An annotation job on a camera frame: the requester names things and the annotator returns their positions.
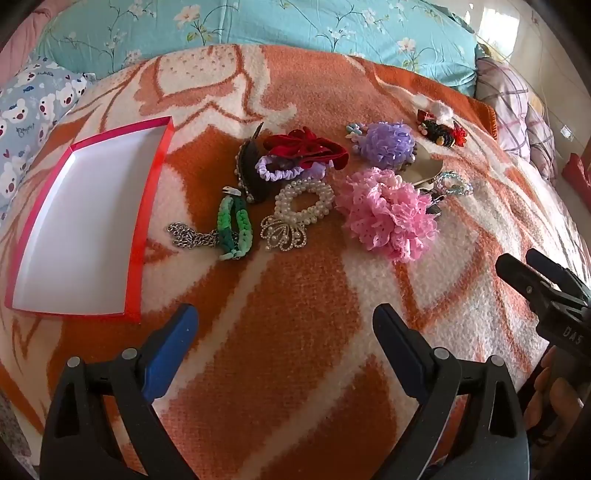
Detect person's right hand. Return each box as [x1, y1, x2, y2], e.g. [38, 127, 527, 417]
[524, 346, 591, 445]

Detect purple plaid pillow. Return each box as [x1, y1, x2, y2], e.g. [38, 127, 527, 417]
[475, 55, 559, 183]

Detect green braided bracelet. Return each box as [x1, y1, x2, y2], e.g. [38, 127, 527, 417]
[217, 186, 254, 261]

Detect purple scrunchie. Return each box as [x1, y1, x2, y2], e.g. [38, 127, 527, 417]
[255, 154, 326, 182]

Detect gold hair clip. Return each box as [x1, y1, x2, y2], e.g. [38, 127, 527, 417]
[406, 148, 446, 185]

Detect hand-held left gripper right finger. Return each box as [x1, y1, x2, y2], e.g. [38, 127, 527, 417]
[373, 304, 531, 480]

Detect pearl hair tie with crown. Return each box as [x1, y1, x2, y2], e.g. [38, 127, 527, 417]
[260, 179, 334, 252]

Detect silver chain bracelet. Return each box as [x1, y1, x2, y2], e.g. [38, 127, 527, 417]
[167, 222, 241, 252]

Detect orange and cream blanket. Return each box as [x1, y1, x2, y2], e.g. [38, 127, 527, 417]
[0, 44, 591, 480]

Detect pink cloth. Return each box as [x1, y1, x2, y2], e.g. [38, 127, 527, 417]
[0, 0, 70, 88]

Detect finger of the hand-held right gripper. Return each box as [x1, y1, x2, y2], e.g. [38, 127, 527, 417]
[526, 248, 591, 297]
[496, 253, 562, 306]

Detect red box with white inside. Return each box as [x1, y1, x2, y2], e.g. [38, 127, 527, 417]
[4, 116, 175, 323]

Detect crystal bead bracelet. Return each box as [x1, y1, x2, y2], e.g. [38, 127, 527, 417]
[434, 171, 474, 197]

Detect red velvet bow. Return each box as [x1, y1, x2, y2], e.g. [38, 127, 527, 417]
[263, 128, 351, 171]

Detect red cloth item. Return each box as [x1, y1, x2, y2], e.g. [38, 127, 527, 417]
[561, 152, 591, 199]

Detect blue bear print pillow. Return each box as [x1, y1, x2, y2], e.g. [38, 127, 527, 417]
[0, 55, 90, 217]

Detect black feather hair clip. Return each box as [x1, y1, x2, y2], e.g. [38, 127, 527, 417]
[235, 122, 278, 204]

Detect purple lace flower hair tie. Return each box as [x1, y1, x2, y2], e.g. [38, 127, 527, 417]
[353, 121, 416, 172]

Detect red and black hair clip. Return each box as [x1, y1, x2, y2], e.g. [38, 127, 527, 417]
[417, 99, 468, 148]

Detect pink lace flower hair tie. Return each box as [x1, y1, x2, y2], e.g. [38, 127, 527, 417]
[335, 167, 439, 263]

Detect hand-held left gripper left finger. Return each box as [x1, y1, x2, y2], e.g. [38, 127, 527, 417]
[41, 304, 200, 480]

